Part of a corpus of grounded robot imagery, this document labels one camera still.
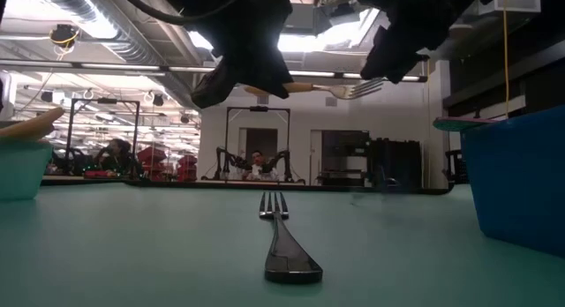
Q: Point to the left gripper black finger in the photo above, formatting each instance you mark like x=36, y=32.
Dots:
x=212, y=91
x=260, y=69

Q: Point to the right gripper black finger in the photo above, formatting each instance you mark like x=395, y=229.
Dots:
x=393, y=60

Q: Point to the iridescent blue metal fork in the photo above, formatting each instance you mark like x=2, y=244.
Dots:
x=450, y=125

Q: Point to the black metal fork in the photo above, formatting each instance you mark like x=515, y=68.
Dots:
x=289, y=258

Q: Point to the black background robot arm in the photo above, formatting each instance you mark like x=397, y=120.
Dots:
x=227, y=156
x=282, y=156

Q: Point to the black hanging lamp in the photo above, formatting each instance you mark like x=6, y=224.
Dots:
x=185, y=118
x=158, y=99
x=46, y=95

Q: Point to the red storage cart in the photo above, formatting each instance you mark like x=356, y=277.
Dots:
x=150, y=159
x=186, y=166

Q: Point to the person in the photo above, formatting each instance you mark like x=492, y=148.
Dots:
x=115, y=154
x=257, y=166

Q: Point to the long tube light bar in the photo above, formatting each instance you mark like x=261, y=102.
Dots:
x=119, y=66

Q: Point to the black cabinet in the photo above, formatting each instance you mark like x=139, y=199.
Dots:
x=393, y=161

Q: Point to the dark shelf unit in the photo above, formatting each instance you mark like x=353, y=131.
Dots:
x=344, y=152

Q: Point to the black chair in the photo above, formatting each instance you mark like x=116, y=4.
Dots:
x=454, y=166

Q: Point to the blue plastic bin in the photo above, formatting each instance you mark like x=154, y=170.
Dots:
x=521, y=188

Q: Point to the green plastic bin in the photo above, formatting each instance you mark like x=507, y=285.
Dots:
x=22, y=170

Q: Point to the grey wall vent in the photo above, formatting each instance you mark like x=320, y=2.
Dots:
x=263, y=101
x=331, y=102

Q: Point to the black rig frame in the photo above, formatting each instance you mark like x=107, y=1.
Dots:
x=258, y=108
x=103, y=100

